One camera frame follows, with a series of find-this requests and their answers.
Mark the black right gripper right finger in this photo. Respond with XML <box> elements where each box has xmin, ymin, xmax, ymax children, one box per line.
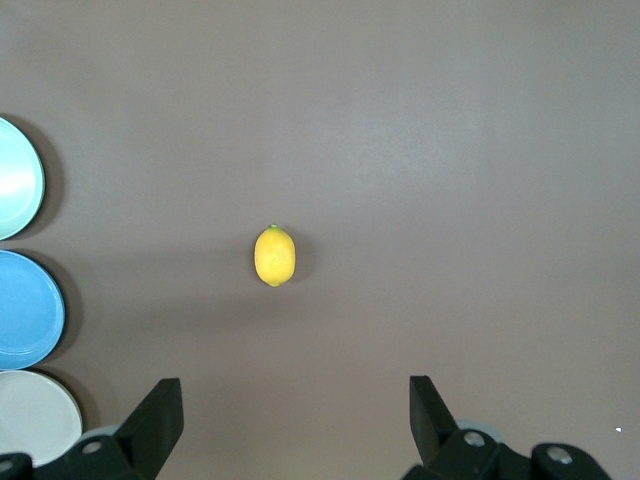
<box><xmin>402</xmin><ymin>374</ymin><xmax>614</xmax><ymax>480</ymax></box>

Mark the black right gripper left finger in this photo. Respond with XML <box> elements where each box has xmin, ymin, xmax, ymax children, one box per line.
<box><xmin>0</xmin><ymin>378</ymin><xmax>184</xmax><ymax>480</ymax></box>

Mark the beige round plate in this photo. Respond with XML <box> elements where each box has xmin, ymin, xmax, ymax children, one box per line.
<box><xmin>0</xmin><ymin>369</ymin><xmax>84</xmax><ymax>469</ymax></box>

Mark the pale green round plate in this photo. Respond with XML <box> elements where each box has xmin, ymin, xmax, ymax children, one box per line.
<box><xmin>0</xmin><ymin>116</ymin><xmax>47</xmax><ymax>242</ymax></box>

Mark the yellow lemon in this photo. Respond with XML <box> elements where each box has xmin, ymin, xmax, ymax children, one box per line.
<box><xmin>254</xmin><ymin>223</ymin><xmax>297</xmax><ymax>288</ymax></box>

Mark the blue round plate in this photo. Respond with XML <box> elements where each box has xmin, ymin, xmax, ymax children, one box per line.
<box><xmin>0</xmin><ymin>249</ymin><xmax>66</xmax><ymax>371</ymax></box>

